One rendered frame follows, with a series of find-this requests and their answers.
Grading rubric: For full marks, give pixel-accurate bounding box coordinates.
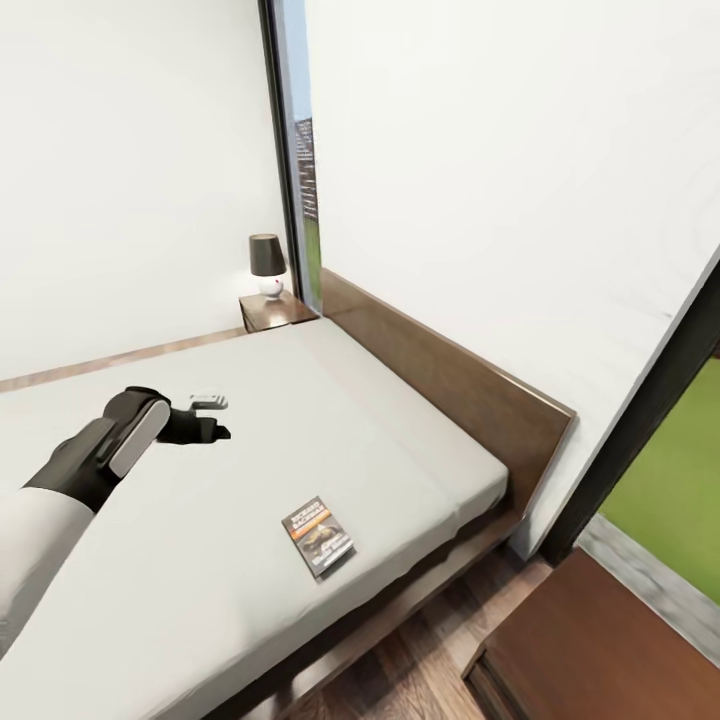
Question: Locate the hardback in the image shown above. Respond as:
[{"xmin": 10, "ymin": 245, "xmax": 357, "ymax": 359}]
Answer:
[{"xmin": 281, "ymin": 496, "xmax": 354, "ymax": 579}]

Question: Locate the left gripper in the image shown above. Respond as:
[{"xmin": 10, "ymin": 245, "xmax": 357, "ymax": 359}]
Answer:
[{"xmin": 164, "ymin": 411, "xmax": 231, "ymax": 445}]

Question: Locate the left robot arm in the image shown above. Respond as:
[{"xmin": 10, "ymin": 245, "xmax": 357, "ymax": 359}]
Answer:
[{"xmin": 0, "ymin": 389, "xmax": 231, "ymax": 659}]

